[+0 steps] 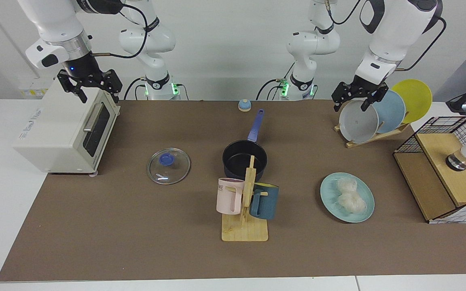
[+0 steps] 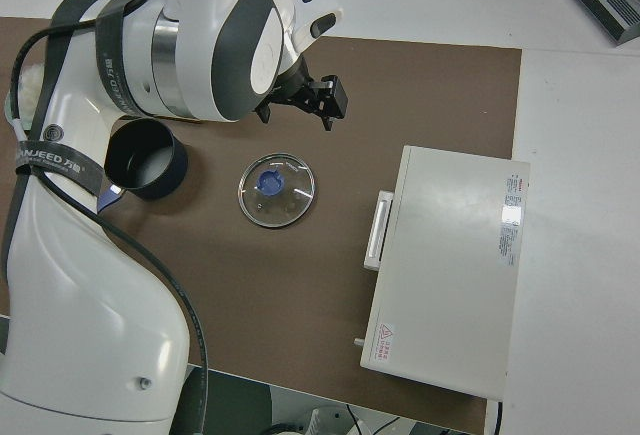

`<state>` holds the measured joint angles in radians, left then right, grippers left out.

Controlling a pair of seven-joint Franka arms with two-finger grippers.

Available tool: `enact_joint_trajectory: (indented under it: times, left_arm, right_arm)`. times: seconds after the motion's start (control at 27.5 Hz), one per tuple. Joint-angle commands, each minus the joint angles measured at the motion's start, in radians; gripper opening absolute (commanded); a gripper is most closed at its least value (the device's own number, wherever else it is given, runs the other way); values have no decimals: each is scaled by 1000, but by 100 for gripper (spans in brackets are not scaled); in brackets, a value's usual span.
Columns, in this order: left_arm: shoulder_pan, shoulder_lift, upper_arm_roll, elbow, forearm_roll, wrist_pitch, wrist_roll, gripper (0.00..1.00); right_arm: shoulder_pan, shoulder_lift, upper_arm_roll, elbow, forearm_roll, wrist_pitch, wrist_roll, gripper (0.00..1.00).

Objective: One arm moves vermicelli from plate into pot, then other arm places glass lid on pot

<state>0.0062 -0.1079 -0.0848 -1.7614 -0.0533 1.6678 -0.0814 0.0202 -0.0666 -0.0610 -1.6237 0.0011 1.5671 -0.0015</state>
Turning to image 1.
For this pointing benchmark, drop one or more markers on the grey plate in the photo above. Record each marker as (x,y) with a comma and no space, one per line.
(358,123)

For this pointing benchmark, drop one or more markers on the pale toaster oven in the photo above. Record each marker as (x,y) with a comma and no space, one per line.
(55,121)

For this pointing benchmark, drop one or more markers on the wooden cup stand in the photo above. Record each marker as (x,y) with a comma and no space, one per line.
(244,230)

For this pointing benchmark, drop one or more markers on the glass lid with blue knob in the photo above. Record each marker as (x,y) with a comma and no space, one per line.
(172,171)

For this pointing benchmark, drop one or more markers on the yellow plate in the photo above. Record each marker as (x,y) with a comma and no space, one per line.
(417,97)

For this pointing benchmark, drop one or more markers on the wooden plate rack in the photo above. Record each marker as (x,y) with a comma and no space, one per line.
(372,138)

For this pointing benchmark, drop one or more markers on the small blue round thing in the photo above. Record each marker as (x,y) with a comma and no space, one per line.
(244,106)

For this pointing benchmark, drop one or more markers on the teal round plate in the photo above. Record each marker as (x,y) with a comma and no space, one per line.
(330,198)

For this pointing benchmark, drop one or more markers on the white wall outlet box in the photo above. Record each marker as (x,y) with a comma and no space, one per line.
(34,89)

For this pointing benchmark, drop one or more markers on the pink cup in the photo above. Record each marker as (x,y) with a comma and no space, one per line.
(228,198)

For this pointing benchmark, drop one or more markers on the light blue plate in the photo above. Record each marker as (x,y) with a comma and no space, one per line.
(392,111)

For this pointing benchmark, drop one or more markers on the white vermicelli nest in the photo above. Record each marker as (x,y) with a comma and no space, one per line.
(352,203)
(346,185)

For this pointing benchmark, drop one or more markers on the brown table cloth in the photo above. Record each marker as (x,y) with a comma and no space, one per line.
(136,226)

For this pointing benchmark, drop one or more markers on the dark blue cup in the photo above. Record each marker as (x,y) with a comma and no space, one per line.
(267,204)

